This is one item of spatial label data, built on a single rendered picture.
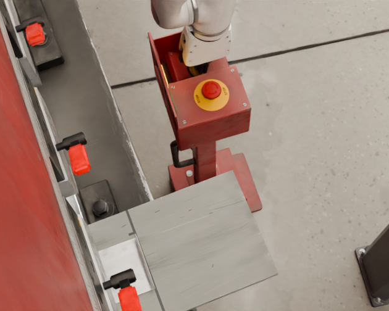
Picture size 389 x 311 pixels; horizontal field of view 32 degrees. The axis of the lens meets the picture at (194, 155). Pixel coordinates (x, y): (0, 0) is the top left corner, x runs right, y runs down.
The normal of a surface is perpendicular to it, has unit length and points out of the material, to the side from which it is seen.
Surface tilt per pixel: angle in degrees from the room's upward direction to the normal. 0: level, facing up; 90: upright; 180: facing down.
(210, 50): 92
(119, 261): 0
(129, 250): 0
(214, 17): 90
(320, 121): 0
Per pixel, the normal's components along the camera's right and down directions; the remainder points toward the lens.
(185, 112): -0.04, -0.37
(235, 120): 0.29, 0.89
